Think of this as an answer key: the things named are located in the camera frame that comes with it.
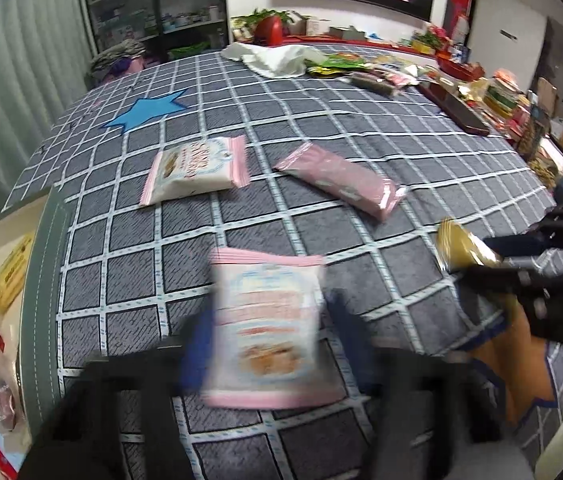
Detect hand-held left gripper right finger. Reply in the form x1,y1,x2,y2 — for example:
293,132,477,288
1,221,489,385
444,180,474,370
329,295,507,480

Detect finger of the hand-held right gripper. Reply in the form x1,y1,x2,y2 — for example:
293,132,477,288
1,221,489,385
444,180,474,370
481,232,557,258
461,266,549,321

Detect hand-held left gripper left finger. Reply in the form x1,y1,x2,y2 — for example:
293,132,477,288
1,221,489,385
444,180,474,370
16,307,217,480

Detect gold snack packet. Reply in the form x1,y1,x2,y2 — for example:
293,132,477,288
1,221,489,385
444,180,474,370
435,217,505,273

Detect pink white snack packet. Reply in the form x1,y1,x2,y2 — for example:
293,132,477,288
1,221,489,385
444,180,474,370
202,247,349,410
139,135,251,207

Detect pile of assorted snack packets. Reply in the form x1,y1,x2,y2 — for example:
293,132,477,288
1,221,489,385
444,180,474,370
454,67,563,191

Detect dark red flat box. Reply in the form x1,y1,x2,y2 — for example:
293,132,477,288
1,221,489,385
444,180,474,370
419,80,491,136

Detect long pink snack packet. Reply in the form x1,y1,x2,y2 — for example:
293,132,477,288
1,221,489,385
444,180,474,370
272,142,408,222

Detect red tray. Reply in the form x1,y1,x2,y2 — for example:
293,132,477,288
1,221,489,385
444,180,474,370
436,52,487,83

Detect clear packet with dark snack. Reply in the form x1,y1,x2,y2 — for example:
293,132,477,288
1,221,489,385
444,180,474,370
0,355,25,431

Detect yellow snack packet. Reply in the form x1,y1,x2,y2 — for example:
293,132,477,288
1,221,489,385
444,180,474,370
0,232,35,316

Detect white cabinet door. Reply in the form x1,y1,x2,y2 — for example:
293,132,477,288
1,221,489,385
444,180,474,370
466,0,547,81

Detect dark snack bar packet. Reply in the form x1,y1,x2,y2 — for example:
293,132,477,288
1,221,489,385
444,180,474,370
349,71,409,98

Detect red green flower bunch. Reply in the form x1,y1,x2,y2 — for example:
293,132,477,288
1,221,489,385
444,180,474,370
411,25,449,56

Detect green snack packet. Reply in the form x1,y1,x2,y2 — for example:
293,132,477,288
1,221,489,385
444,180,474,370
306,52,369,78

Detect grey checked blanket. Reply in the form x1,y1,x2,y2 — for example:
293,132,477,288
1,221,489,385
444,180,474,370
2,42,563,480

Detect beige box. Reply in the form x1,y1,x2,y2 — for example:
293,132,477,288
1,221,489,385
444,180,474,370
329,25,367,41

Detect white cloth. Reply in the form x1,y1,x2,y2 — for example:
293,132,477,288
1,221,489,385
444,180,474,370
222,41,325,79

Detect pile of clothes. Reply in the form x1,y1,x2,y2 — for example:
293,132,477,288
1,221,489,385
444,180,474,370
86,40,147,83

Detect red round object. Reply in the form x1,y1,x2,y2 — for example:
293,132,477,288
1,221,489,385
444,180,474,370
253,16,285,47

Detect pale green curtain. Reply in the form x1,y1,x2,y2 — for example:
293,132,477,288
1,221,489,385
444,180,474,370
0,0,95,241

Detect green plant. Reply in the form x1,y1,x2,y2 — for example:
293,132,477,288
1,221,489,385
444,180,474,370
232,7,295,41

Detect glass door cabinet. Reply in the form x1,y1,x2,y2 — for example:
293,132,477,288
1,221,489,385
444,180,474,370
76,0,230,61

